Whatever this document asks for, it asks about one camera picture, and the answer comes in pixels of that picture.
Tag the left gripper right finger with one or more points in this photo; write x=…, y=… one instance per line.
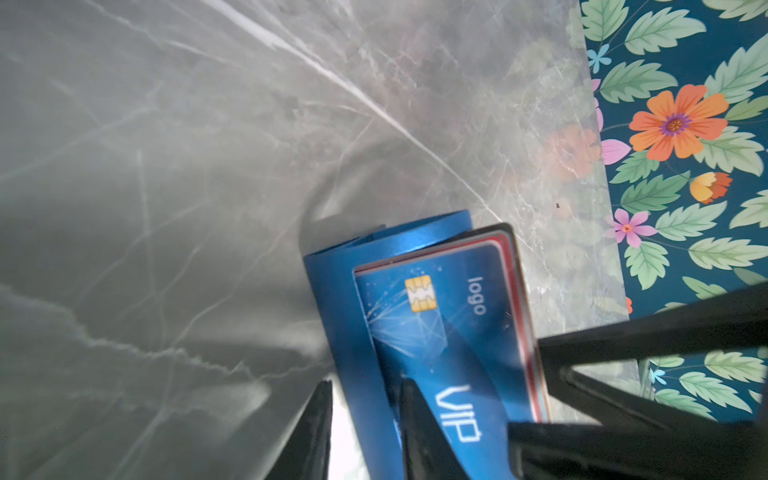
x=426, y=452

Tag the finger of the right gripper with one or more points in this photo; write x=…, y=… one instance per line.
x=572, y=451
x=730, y=321

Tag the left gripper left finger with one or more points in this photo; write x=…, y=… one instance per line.
x=306, y=454

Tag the blue VIP credit card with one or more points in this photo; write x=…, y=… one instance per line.
x=468, y=348

